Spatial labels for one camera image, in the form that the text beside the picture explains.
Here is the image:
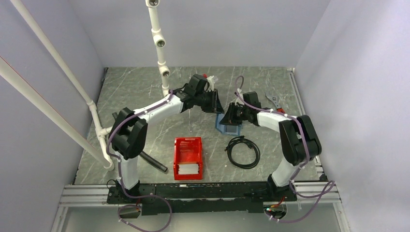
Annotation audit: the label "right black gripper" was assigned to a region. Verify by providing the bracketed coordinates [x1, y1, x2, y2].
[220, 102, 250, 126]

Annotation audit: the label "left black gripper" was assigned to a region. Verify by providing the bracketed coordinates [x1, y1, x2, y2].
[195, 89, 225, 115]

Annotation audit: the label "blue card holder wallet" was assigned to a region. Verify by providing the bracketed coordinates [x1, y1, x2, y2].
[215, 114, 241, 136]

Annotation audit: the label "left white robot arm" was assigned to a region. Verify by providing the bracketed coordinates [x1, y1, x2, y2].
[107, 74, 224, 203]

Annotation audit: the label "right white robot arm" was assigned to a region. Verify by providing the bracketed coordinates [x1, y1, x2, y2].
[220, 91, 322, 201]

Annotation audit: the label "white card stack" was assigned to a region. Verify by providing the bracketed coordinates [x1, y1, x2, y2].
[177, 163, 199, 175]

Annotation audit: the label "red plastic bin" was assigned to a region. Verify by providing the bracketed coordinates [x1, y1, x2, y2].
[173, 137, 203, 181]

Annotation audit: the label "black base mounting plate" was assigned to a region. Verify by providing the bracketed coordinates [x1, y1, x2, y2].
[106, 181, 297, 216]

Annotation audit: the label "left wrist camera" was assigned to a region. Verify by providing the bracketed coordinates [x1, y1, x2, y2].
[203, 74, 219, 91]

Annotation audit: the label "coiled black cable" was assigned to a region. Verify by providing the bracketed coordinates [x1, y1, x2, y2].
[225, 135, 261, 169]

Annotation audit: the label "red handled adjustable wrench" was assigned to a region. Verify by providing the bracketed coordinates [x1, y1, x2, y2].
[265, 93, 286, 114]

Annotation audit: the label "black corrugated hose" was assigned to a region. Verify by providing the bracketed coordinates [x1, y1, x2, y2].
[112, 112, 168, 174]

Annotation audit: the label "aluminium rail frame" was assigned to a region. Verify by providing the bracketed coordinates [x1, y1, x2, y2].
[51, 67, 350, 232]

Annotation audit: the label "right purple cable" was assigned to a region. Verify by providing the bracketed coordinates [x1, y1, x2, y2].
[234, 75, 337, 224]

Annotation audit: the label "white PVC pipe frame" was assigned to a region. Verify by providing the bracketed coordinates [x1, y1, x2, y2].
[0, 0, 174, 171]

